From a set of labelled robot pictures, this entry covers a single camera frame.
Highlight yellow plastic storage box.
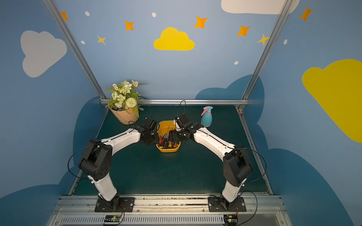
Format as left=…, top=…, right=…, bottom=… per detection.
left=156, top=121, right=181, bottom=153

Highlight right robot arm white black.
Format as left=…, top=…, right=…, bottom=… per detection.
left=173, top=114, right=253, bottom=206

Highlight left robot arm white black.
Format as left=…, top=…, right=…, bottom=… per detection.
left=78, top=118, right=159, bottom=210

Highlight teal spray bottle pink trigger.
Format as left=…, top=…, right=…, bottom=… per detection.
left=201, top=106, right=213, bottom=127

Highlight terracotta flower pot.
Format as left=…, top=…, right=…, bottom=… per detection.
left=109, top=108, right=139, bottom=125

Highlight artificial white green flowers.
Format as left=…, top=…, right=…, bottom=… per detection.
left=106, top=80, right=143, bottom=117

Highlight left controller board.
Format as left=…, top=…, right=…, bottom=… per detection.
left=104, top=215, right=123, bottom=225

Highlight controller board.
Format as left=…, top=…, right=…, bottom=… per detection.
left=223, top=215, right=238, bottom=226
left=104, top=215, right=123, bottom=225

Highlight right controller board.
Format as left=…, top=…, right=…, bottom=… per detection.
left=223, top=215, right=238, bottom=226

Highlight aluminium back frame bar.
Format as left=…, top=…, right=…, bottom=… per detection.
left=100, top=98, right=249, bottom=105

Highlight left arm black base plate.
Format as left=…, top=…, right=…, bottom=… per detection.
left=94, top=196, right=135, bottom=212

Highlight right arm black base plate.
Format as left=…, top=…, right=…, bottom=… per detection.
left=208, top=195, right=247, bottom=212

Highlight aluminium front rail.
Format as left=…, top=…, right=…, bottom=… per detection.
left=47, top=193, right=292, bottom=226

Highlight left aluminium frame post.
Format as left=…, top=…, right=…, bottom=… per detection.
left=43, top=0, right=107, bottom=99

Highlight aluminium frame post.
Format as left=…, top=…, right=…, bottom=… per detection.
left=242, top=0, right=293, bottom=100
left=43, top=0, right=107, bottom=99

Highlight right aluminium frame post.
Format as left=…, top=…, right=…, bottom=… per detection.
left=242, top=0, right=293, bottom=100

